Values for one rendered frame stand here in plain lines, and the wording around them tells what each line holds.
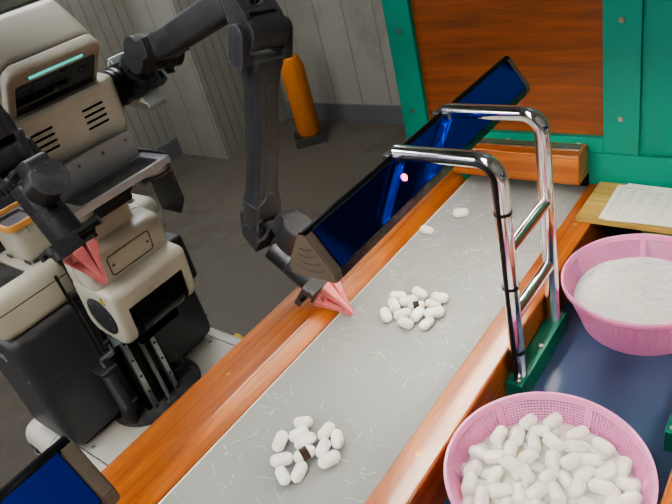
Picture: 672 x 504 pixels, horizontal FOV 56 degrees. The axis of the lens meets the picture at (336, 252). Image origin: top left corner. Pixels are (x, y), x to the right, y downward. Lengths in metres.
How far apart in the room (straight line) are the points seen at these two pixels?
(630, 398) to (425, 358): 0.33
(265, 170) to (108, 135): 0.42
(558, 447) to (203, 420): 0.56
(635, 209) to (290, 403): 0.77
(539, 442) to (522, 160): 0.69
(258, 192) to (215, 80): 2.94
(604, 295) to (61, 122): 1.09
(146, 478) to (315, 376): 0.32
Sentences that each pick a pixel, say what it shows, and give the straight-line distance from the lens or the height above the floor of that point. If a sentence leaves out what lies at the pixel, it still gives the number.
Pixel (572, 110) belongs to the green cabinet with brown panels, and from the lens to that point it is 1.45.
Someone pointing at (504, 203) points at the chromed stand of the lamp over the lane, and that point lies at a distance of 0.89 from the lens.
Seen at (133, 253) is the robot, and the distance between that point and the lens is 1.53.
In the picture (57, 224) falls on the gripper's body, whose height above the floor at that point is 1.11.
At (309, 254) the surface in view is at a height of 1.08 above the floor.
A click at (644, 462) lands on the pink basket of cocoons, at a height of 0.76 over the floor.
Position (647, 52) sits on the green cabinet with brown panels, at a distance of 1.37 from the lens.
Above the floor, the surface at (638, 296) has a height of 0.74.
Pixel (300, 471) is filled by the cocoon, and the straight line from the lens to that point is 0.98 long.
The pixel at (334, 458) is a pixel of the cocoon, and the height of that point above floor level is 0.76.
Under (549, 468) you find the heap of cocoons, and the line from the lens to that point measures 0.95.
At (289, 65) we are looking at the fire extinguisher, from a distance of 3.88.
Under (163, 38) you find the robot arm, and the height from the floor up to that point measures 1.27.
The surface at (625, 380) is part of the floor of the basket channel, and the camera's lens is 1.15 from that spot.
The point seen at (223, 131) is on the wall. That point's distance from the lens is 4.16.
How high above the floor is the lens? 1.50
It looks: 32 degrees down
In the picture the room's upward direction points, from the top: 16 degrees counter-clockwise
